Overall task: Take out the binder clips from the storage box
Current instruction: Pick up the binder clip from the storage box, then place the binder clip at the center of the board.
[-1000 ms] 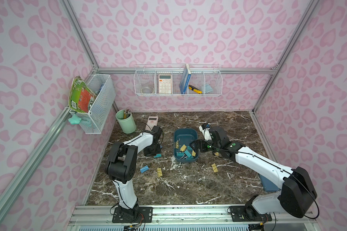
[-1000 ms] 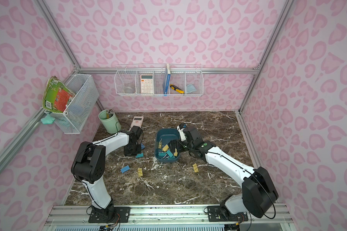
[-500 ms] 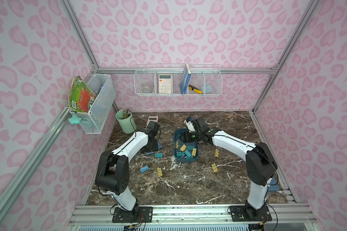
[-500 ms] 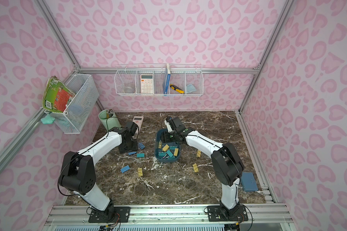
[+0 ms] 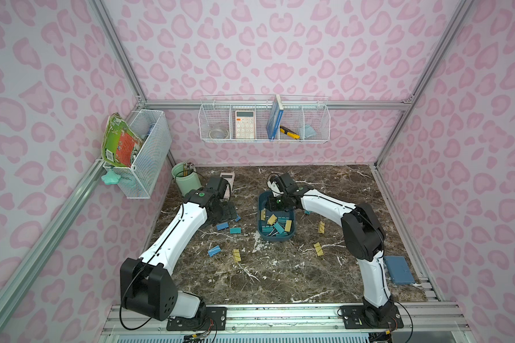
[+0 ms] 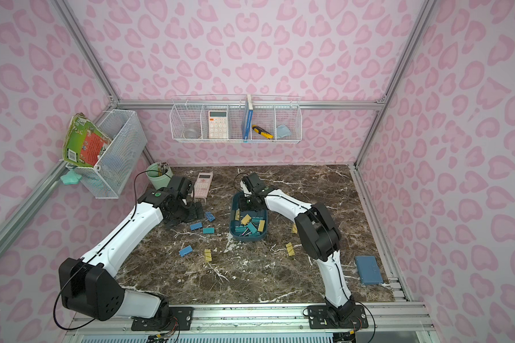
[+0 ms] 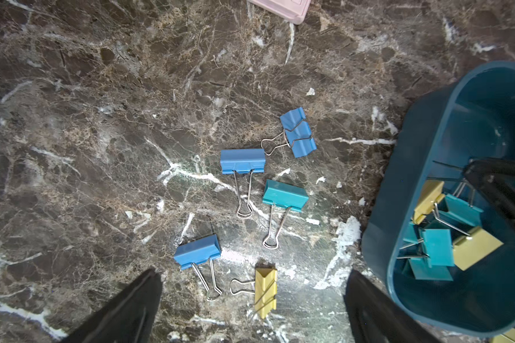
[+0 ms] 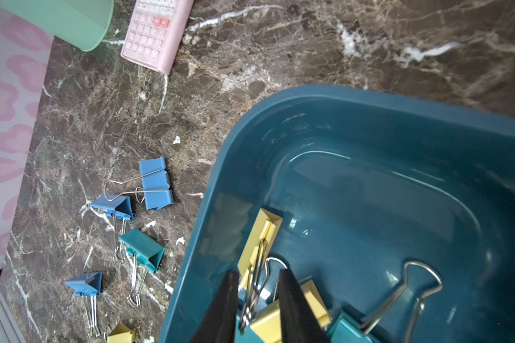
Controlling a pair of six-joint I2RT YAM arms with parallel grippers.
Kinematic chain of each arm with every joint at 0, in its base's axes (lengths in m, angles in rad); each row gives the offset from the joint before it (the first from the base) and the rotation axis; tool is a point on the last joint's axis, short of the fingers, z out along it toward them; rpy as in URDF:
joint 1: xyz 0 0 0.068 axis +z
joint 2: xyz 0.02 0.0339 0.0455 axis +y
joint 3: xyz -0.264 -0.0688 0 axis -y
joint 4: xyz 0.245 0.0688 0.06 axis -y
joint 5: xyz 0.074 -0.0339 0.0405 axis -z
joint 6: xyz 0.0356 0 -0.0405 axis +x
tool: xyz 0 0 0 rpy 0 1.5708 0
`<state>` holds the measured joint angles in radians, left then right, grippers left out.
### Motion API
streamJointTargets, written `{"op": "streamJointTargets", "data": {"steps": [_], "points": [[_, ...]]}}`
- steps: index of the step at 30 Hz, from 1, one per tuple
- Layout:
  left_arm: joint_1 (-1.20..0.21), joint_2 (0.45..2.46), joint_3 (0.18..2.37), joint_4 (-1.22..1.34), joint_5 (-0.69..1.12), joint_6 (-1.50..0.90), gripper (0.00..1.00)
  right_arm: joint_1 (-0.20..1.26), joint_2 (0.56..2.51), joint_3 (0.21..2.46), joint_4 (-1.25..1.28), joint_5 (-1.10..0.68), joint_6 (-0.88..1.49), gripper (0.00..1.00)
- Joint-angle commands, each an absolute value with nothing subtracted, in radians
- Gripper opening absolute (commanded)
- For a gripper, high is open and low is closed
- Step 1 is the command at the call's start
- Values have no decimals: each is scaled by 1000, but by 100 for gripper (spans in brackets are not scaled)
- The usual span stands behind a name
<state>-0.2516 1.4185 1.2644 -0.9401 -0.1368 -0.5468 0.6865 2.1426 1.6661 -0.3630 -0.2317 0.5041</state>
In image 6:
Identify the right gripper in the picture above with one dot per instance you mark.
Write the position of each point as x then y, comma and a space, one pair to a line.
249, 200

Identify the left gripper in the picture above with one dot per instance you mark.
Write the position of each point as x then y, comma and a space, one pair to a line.
189, 210

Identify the blue binder clip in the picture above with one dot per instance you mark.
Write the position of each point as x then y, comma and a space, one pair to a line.
185, 251
209, 216
196, 226

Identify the teal plastic storage box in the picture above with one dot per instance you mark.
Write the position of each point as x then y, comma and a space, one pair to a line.
247, 222

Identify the yellow binder clip table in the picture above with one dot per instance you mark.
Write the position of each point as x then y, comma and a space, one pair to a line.
208, 256
290, 249

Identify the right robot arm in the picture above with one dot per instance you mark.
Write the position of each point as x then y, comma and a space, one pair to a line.
319, 236

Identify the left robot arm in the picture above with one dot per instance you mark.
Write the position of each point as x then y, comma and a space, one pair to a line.
88, 285

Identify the pink calculator on table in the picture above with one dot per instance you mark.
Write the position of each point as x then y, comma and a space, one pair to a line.
202, 185

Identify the mint green pen cup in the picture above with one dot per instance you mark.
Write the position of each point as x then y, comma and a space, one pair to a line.
159, 174

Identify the yellow black utility knife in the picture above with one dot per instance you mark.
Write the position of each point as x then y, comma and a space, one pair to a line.
262, 132

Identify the light blue cloth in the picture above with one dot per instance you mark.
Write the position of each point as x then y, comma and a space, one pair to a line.
282, 131

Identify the clear tape roll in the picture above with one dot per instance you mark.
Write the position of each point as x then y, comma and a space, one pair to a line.
192, 131

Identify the white mesh side basket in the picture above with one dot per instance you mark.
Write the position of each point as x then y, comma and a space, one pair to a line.
107, 178

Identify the blue book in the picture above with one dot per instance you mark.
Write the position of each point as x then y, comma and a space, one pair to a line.
246, 122

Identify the white orange calculator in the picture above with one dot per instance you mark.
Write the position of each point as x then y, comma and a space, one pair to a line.
218, 126

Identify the mint star hook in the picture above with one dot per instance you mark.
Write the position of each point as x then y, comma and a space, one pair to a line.
71, 177

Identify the green red booklet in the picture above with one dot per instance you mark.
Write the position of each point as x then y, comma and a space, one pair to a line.
85, 143

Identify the blue notebook on table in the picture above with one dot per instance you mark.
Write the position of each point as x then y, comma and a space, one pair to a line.
368, 270

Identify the white wire wall basket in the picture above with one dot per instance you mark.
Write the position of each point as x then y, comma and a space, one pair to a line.
268, 112

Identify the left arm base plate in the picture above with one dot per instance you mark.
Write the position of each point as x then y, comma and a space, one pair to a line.
180, 318

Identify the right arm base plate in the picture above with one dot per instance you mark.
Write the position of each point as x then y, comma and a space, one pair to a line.
324, 317

